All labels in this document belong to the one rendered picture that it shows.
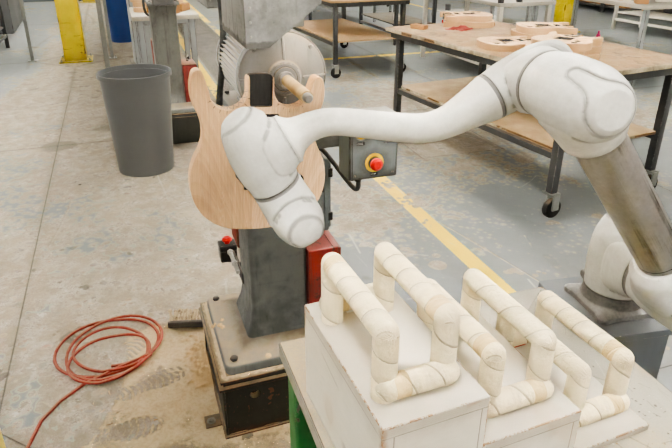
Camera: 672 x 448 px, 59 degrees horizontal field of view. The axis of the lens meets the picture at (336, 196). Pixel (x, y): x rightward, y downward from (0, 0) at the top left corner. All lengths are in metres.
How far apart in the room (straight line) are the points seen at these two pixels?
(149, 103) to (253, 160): 3.23
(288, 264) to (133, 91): 2.45
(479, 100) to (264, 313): 1.22
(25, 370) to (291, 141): 1.92
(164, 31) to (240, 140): 4.00
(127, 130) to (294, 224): 3.32
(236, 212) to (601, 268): 0.94
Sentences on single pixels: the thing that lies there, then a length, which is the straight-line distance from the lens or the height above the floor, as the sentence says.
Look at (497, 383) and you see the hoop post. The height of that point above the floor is 1.08.
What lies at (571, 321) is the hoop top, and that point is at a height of 1.04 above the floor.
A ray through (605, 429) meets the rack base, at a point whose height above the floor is 0.94.
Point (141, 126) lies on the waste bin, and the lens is 4.35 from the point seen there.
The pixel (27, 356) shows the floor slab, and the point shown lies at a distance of 2.87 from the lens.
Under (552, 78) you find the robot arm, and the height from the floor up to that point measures 1.38.
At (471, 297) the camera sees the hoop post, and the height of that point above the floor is 1.09.
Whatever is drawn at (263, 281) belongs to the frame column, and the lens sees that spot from 2.09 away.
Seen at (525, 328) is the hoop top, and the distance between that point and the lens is 0.88.
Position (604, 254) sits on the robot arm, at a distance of 1.66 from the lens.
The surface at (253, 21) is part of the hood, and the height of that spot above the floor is 1.44.
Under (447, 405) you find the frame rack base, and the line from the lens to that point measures 0.77.
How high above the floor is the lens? 1.62
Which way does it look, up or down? 24 degrees down
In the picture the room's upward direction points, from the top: straight up
